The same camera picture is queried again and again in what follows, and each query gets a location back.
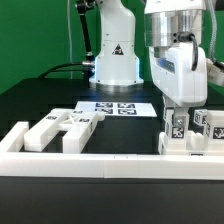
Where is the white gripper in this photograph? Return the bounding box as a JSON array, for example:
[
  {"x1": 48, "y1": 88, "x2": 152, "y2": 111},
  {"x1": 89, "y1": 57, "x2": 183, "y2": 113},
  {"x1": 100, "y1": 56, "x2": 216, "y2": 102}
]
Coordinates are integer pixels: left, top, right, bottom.
[{"x1": 149, "y1": 43, "x2": 207, "y2": 127}]

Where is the white chair seat part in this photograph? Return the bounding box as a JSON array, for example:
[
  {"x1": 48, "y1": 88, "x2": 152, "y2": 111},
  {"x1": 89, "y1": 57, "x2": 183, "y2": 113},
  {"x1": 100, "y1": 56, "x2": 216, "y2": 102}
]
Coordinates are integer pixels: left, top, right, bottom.
[{"x1": 158, "y1": 131, "x2": 224, "y2": 156}]

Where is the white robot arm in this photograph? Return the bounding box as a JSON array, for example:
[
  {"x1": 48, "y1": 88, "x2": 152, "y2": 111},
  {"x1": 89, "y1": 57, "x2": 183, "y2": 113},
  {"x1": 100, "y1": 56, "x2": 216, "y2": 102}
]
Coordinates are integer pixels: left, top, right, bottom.
[{"x1": 90, "y1": 0, "x2": 217, "y2": 127}]

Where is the white tag sheet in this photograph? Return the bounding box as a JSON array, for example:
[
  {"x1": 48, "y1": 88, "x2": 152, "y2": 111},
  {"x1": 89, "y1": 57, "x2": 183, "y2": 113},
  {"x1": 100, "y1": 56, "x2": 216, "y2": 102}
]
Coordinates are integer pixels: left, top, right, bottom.
[{"x1": 75, "y1": 101, "x2": 157, "y2": 117}]

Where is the white chair back frame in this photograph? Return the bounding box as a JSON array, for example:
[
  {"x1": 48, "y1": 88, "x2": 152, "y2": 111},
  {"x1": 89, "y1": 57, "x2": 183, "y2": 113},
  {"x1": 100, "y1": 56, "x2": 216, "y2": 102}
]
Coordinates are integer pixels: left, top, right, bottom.
[{"x1": 24, "y1": 108, "x2": 105, "y2": 154}]

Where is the black cable bundle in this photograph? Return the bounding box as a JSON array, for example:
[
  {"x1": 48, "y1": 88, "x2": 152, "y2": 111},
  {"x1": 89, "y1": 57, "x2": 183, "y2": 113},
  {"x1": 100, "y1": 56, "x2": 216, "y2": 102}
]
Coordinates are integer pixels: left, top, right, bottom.
[{"x1": 38, "y1": 61, "x2": 98, "y2": 80}]

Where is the black jointed camera mount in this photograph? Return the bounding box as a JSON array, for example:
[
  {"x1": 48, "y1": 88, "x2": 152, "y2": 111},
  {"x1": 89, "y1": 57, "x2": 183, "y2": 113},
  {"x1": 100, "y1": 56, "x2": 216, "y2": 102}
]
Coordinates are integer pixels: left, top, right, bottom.
[{"x1": 75, "y1": 0, "x2": 96, "y2": 62}]

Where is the white U-shaped fence frame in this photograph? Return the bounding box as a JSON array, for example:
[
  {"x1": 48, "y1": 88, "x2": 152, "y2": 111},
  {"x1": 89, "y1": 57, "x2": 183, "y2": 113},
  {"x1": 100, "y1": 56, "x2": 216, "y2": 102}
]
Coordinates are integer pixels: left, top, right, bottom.
[{"x1": 0, "y1": 122, "x2": 224, "y2": 180}]

